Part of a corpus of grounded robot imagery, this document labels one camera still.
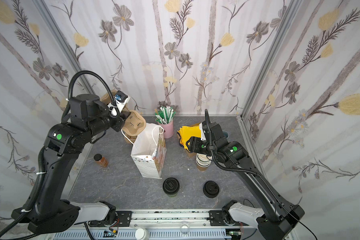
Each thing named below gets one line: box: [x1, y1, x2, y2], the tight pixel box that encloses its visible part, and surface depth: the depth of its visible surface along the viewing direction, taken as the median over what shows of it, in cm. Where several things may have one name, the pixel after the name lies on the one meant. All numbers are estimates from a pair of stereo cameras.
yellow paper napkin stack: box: [176, 125, 202, 152], surface depth 106 cm
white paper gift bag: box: [131, 123, 167, 180], surface depth 73 cm
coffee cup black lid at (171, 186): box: [162, 177, 180, 198], surface depth 75 cm
